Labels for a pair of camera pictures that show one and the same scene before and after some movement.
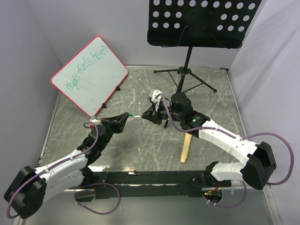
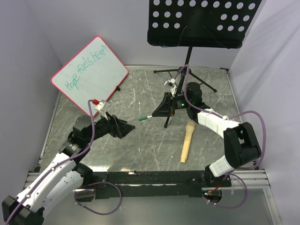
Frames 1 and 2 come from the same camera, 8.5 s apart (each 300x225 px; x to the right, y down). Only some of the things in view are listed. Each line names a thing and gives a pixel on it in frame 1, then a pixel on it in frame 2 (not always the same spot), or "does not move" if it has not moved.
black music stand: [198, 23] does not move
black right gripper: [153, 116] → [167, 107]
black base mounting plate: [153, 184] does not move
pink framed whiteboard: [91, 77] does not move
